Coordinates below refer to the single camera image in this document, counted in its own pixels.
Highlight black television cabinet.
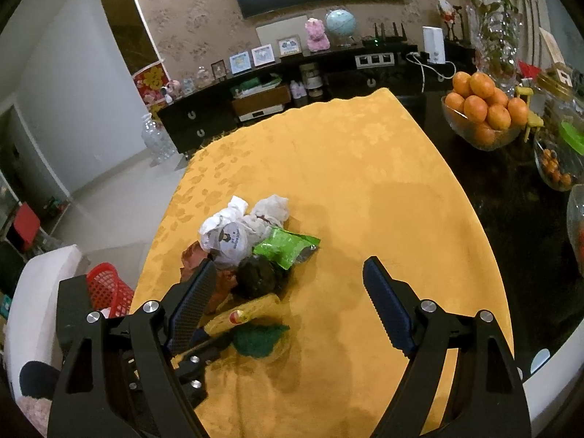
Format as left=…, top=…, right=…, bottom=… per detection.
left=155, top=39, right=480, bottom=157

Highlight pale blue desk globe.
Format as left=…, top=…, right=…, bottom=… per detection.
left=325, top=8, right=358, bottom=48

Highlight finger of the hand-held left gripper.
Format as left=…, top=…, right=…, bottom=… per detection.
left=170, top=328, right=234, bottom=416

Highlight dark ball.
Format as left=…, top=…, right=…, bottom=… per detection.
left=234, top=255, right=286, bottom=300

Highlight yellow miniature chair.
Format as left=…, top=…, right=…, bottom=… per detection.
left=514, top=85, right=545, bottom=142

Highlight green fuzzy pad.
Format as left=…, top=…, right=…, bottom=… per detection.
left=232, top=323, right=291, bottom=359

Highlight brown and white box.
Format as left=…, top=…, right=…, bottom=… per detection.
left=231, top=85, right=292, bottom=122

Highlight white printed paper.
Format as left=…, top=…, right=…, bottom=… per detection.
left=199, top=195, right=262, bottom=268

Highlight wooden photo frame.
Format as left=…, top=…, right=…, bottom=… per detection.
left=277, top=35, right=302, bottom=58

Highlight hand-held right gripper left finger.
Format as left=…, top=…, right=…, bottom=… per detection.
left=48, top=258, right=218, bottom=438

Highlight pile of oranges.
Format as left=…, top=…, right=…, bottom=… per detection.
left=444, top=71, right=530, bottom=147

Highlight white cable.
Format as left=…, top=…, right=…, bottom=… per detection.
left=406, top=52, right=457, bottom=95

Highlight clear glass vessel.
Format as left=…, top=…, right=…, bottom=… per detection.
left=566, top=184, right=584, bottom=277

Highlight red chair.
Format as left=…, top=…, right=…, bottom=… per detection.
left=12, top=203, right=42, bottom=252

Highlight clear plastic water jug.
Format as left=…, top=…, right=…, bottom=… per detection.
left=140, top=112, right=179, bottom=165

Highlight green packets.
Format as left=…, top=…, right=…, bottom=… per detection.
left=229, top=75, right=282, bottom=98

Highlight red festive wall poster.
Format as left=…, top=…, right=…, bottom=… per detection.
left=132, top=64, right=170, bottom=104

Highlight beige board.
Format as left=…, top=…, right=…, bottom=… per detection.
left=255, top=15, right=309, bottom=49

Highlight white upright device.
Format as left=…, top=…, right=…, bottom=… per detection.
left=422, top=26, right=446, bottom=64

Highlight red and white figurine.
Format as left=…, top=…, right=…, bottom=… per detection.
left=437, top=0, right=464, bottom=42

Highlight stacked storage jars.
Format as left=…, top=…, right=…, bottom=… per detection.
left=299, top=62, right=324, bottom=98

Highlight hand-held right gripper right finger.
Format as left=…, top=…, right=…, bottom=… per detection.
left=362, top=256, right=533, bottom=438

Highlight pink plush toy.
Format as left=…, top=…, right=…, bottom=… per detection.
left=305, top=18, right=330, bottom=52

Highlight red plastic mesh basket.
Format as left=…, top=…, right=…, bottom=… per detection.
left=86, top=262, right=136, bottom=321

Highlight green snack wrapper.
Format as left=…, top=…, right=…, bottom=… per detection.
left=253, top=227, right=321, bottom=270

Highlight yellow wrapper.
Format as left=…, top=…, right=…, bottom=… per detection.
left=203, top=294, right=282, bottom=335

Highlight white card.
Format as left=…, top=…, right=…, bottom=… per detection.
left=538, top=27, right=565, bottom=63

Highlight yellow patterned tablecloth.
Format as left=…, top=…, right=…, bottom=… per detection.
left=130, top=88, right=516, bottom=438

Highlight dark cloth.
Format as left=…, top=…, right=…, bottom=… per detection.
left=18, top=360, right=60, bottom=398

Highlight white triple photo frame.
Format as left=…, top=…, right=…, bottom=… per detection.
left=354, top=52, right=396, bottom=70

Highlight brown paper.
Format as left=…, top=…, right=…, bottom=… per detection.
left=180, top=241, right=239, bottom=313

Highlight glass bowl of small fruit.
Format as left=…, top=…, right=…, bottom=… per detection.
left=532, top=132, right=584, bottom=191

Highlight white cushioned daybed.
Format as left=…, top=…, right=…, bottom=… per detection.
left=4, top=245, right=90, bottom=402

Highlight green lidded container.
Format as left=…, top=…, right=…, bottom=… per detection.
left=558, top=118, right=584, bottom=156

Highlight black wifi router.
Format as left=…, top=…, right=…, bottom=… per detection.
left=362, top=21, right=408, bottom=49

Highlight glass vase with plants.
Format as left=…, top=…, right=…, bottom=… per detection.
left=456, top=0, right=533, bottom=95

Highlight glass jar with gold lid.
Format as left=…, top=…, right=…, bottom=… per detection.
left=533, top=66, right=584, bottom=116

